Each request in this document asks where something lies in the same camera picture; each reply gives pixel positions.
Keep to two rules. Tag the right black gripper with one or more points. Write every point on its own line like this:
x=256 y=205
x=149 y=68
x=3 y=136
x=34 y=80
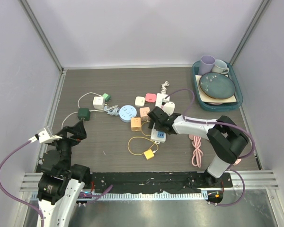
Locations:
x=151 y=124

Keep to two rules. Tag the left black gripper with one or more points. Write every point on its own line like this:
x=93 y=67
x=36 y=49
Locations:
x=78 y=130

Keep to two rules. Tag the white multicolour power strip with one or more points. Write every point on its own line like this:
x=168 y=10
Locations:
x=156 y=135

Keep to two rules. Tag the orange cube socket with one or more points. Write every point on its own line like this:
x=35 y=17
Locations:
x=136 y=124

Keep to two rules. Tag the dark green cube socket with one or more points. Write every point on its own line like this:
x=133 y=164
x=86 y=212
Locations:
x=83 y=114

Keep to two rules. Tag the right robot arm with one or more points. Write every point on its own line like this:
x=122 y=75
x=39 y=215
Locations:
x=226 y=138

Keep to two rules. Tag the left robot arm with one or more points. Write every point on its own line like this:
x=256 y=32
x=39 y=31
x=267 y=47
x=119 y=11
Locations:
x=61 y=181

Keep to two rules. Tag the green plug adapter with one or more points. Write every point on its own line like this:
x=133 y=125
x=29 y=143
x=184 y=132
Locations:
x=106 y=97

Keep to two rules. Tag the pink cube socket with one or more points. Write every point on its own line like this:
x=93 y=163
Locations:
x=144 y=114

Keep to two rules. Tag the red pink flat charger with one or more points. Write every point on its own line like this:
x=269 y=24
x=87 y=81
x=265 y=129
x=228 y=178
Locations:
x=150 y=97

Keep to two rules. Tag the white flat charger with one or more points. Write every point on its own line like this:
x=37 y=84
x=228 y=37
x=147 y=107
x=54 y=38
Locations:
x=139 y=101

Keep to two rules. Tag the round light blue socket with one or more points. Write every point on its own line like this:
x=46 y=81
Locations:
x=127 y=112

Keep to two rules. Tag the yellow charger block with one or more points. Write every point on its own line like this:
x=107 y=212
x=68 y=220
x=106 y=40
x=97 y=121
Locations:
x=149 y=154

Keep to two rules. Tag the white cube socket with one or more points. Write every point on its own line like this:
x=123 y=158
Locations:
x=98 y=102

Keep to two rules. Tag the teal plastic tray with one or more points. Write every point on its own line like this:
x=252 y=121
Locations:
x=224 y=107

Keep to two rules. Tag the cream square plate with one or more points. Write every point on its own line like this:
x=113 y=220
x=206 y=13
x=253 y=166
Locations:
x=206 y=99

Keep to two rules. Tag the dark blue plate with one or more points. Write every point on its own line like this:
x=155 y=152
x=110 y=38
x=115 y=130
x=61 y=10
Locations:
x=217 y=85

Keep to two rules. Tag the purple cup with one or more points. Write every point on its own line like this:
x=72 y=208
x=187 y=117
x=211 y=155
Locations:
x=206 y=64

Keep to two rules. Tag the grey blue mug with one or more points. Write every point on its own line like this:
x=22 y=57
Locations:
x=220 y=67

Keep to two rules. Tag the pink power strip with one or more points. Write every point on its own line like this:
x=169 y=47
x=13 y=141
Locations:
x=237 y=162

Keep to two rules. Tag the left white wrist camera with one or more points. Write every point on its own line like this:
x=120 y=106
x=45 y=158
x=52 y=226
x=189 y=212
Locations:
x=44 y=135

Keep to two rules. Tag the black mounting base plate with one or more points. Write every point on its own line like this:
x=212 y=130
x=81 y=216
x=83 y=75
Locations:
x=158 y=182

